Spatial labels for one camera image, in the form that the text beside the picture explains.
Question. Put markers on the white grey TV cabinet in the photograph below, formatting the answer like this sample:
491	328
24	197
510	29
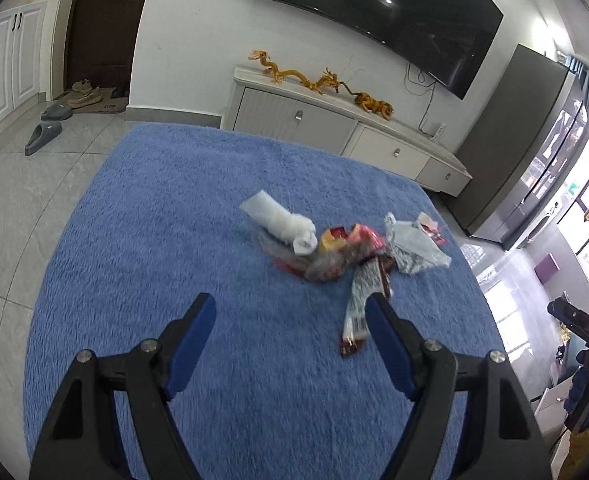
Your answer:
291	113

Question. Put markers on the grey refrigerator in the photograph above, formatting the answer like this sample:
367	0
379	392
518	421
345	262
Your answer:
517	148

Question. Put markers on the clear red plastic wrapper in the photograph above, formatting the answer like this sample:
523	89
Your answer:
283	255

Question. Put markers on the white power strip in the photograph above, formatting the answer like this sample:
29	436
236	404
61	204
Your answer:
439	131

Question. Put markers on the beige shoes on mat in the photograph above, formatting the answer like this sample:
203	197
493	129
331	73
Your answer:
83	94

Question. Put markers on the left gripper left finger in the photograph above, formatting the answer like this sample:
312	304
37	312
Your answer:
81	437

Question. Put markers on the grey slipper near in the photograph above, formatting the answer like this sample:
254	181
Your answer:
42	134

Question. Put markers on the grey slipper far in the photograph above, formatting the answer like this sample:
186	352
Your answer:
57	112

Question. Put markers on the white cupboard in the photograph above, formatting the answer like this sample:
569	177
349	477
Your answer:
21	31

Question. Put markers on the grey slipper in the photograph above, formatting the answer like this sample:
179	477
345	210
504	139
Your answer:
57	112
42	134

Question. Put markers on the white tissue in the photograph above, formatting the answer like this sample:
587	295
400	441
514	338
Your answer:
295	230

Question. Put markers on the black wall television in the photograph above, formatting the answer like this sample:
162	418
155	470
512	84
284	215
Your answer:
447	39

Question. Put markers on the purple stool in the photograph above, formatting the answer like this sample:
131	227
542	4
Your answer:
546	269

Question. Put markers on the golden dragon figurine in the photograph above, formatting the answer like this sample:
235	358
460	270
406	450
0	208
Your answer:
327	80

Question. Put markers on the blue fuzzy blanket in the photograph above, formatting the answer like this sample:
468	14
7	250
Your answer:
271	397

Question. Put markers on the silver wrapper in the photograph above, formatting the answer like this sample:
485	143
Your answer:
412	247

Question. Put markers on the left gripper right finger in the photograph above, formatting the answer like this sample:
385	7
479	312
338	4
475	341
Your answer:
500	438

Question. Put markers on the long striped candy wrapper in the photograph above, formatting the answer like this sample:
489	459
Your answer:
370	277

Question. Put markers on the dark brown door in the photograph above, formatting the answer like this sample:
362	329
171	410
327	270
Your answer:
101	41

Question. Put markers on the golden tiger figurine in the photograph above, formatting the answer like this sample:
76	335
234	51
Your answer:
371	105

